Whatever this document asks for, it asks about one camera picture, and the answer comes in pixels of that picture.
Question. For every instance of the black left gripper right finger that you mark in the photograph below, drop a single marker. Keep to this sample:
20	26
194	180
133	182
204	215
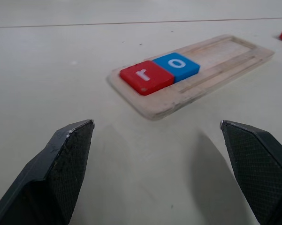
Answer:
260	168

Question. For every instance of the red letter r tile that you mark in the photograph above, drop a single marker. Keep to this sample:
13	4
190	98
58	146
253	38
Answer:
146	77

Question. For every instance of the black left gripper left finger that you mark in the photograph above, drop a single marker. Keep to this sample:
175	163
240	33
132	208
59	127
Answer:
61	168

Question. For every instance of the blue letter o tile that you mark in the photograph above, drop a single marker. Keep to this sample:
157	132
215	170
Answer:
178	65

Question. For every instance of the wooden letter tray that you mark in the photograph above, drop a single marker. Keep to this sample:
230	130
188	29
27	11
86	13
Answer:
215	68

